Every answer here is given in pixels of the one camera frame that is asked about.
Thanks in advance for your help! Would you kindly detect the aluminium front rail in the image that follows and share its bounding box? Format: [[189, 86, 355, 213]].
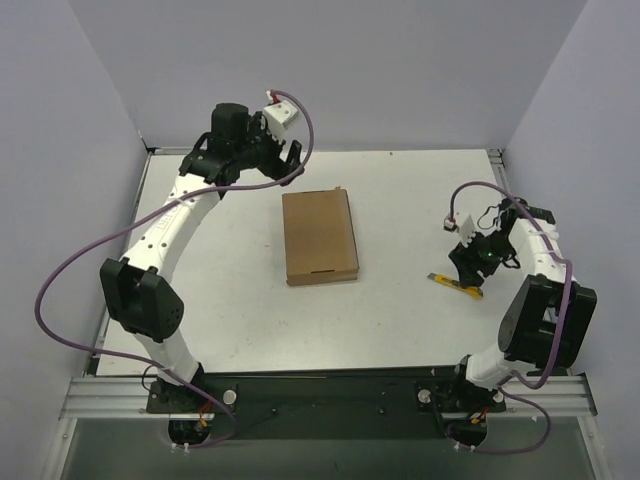
[[59, 372, 599, 424]]

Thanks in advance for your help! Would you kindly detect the yellow utility knife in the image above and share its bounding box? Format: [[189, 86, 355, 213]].
[[428, 273, 484, 300]]

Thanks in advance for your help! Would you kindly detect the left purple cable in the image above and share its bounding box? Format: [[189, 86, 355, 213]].
[[33, 88, 316, 449]]

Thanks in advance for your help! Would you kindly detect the brown cardboard express box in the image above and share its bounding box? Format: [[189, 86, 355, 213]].
[[282, 187, 360, 287]]

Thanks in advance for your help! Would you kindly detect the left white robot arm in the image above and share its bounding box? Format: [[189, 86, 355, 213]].
[[100, 95, 307, 412]]

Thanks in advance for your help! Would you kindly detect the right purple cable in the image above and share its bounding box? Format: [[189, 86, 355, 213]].
[[447, 180, 576, 454]]

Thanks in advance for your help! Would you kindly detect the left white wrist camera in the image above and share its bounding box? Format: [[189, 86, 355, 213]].
[[262, 100, 300, 137]]

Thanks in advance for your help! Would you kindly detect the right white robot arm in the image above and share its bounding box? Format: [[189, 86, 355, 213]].
[[445, 199, 597, 390]]

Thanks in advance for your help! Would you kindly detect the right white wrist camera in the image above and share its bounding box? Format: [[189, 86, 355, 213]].
[[443, 213, 478, 247]]

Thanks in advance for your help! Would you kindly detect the purple cable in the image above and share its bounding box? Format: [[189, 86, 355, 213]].
[[33, 88, 316, 449], [447, 180, 576, 454]]

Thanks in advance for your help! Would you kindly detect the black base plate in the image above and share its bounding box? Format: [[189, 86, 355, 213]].
[[146, 367, 506, 444]]

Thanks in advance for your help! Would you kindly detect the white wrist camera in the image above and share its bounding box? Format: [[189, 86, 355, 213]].
[[443, 213, 478, 247], [262, 100, 300, 137]]

